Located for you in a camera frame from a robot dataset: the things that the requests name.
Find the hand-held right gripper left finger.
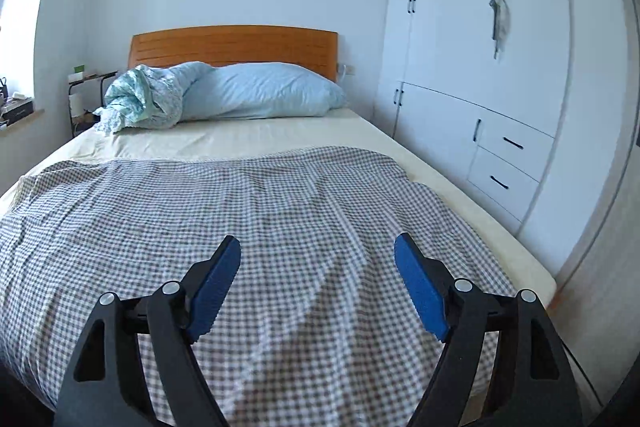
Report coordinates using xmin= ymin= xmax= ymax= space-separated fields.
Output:
xmin=53 ymin=234 xmax=242 ymax=427

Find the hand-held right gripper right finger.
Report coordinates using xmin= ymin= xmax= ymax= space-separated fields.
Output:
xmin=394 ymin=232 xmax=583 ymax=427

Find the brown checked blanket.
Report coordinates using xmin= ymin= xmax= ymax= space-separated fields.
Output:
xmin=0 ymin=147 xmax=521 ymax=427

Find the white wardrobe drawer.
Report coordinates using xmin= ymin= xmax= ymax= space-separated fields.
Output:
xmin=475 ymin=109 xmax=555 ymax=182
xmin=467 ymin=147 xmax=541 ymax=223

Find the cream bed sheet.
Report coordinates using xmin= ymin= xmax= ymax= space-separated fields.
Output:
xmin=0 ymin=107 xmax=557 ymax=308

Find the light blue pillow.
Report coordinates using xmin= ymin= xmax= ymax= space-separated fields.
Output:
xmin=180 ymin=62 xmax=347 ymax=122

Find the crumpled floral quilt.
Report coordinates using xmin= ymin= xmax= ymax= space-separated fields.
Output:
xmin=92 ymin=64 xmax=211 ymax=134

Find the white wardrobe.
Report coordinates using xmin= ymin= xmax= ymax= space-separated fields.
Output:
xmin=372 ymin=0 xmax=576 ymax=228

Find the flat black box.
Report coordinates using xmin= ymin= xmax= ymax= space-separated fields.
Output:
xmin=2 ymin=99 xmax=35 ymax=118

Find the grey hanging cloth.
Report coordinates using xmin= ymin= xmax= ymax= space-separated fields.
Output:
xmin=489 ymin=0 xmax=513 ymax=60

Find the thin black cable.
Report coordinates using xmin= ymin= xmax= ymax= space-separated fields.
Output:
xmin=562 ymin=339 xmax=601 ymax=408

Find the wooden bed frame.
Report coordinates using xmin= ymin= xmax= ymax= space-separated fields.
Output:
xmin=128 ymin=25 xmax=563 ymax=308

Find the black frame side table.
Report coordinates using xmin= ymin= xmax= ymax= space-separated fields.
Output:
xmin=66 ymin=71 xmax=120 ymax=138

